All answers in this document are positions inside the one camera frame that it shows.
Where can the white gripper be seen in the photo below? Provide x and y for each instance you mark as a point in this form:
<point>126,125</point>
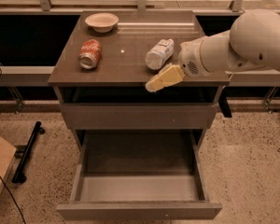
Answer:
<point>188,59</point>

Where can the blue labelled plastic bottle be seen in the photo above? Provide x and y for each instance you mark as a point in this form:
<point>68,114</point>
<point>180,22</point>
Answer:
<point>160,53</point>

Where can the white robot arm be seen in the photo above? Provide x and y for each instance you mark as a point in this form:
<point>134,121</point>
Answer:
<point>252,42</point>

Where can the grey drawer cabinet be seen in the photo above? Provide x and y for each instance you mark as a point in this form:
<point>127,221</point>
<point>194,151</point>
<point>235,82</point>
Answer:
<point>121,74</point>

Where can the closed grey top drawer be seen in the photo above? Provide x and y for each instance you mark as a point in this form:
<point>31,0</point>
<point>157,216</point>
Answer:
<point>137,117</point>

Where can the open grey middle drawer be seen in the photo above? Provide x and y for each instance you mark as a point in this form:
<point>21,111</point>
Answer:
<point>149,175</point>

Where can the red soda can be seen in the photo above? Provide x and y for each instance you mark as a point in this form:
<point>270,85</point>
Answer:
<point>90,54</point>

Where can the white paper bowl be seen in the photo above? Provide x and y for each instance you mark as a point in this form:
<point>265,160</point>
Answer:
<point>102,22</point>

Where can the black metal bar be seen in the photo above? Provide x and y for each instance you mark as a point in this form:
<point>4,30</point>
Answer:
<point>19,176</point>

